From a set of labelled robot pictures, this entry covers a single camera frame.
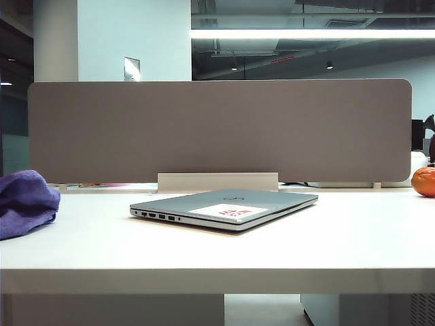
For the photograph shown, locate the purple fleece rag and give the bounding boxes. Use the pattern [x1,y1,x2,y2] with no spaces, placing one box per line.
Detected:
[0,169,61,241]

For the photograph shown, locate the silver Dell laptop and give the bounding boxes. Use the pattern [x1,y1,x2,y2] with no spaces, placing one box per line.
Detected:
[129,188,319,232]

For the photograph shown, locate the grey fabric desk divider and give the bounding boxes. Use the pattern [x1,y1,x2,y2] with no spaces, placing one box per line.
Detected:
[27,78,413,184]

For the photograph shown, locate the white red-lettered sticker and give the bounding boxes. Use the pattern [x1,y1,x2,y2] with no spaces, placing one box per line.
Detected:
[188,203,269,218]

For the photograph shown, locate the white rounded object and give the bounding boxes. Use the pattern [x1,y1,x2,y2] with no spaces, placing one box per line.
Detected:
[410,151,428,171]

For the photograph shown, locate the black computer monitor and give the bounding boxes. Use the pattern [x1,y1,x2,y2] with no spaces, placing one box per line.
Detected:
[412,119,426,150]

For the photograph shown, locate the orange mandarin fruit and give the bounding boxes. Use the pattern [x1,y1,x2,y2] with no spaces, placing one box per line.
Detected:
[411,166,435,198]

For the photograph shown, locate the dark figurine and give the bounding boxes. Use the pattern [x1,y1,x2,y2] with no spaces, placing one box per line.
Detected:
[423,114,435,167]

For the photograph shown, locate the silver wall plate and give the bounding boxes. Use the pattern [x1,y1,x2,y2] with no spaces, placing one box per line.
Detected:
[123,56,141,82]

